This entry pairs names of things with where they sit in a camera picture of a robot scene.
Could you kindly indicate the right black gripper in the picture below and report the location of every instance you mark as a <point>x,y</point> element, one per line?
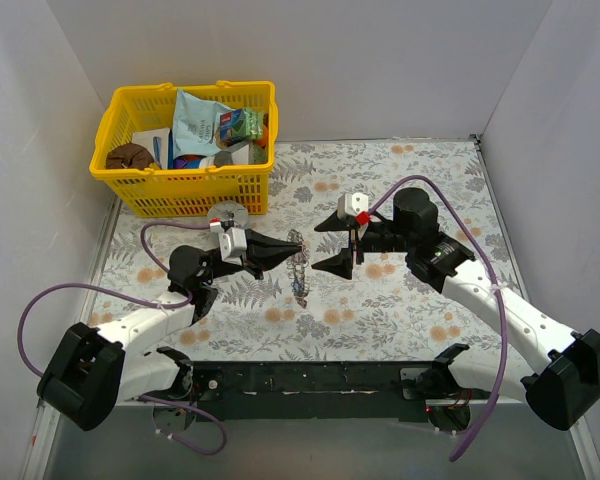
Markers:
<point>355,244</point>

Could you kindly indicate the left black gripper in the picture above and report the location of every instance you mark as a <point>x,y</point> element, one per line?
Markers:
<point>250,252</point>

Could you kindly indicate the silver disc keyring organiser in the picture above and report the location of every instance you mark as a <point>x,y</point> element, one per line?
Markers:
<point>296,269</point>

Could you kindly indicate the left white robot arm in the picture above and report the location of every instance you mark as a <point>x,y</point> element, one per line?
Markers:
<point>94,368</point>

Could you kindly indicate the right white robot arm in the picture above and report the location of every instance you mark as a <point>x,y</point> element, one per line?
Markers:
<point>564,381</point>

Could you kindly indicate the floral patterned table mat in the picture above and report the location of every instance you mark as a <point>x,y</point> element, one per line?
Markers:
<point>383,312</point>

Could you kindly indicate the yellow plastic basket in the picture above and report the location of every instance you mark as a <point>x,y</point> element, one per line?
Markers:
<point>163,193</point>

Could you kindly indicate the orange item in basket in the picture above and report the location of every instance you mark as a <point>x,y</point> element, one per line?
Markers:
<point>263,140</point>

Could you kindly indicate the blue green carton box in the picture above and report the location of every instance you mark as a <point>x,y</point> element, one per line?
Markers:
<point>240,124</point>

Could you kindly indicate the light blue chips bag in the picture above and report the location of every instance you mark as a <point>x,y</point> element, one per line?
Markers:
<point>195,123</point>

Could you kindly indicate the white blue paper box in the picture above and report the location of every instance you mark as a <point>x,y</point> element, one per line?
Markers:
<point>159,143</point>

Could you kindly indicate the brown round pouch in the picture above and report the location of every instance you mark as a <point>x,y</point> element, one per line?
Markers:
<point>129,156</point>

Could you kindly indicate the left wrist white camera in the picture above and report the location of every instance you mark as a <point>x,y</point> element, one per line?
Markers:
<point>232,240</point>

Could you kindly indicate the wrist white camera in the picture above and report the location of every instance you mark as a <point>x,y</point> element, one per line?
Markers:
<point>352,210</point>
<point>232,240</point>

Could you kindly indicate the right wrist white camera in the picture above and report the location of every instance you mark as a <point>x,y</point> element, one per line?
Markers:
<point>352,210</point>

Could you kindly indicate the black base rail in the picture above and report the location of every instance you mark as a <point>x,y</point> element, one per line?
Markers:
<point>254,390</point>

